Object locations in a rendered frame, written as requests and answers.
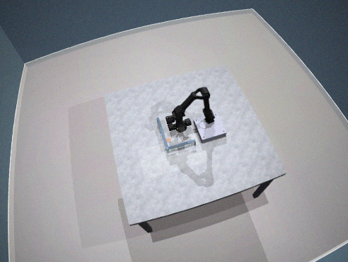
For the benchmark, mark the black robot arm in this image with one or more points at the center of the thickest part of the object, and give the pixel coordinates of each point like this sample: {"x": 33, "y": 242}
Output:
{"x": 179, "y": 111}

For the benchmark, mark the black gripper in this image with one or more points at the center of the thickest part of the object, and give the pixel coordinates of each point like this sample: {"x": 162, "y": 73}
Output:
{"x": 186, "y": 122}

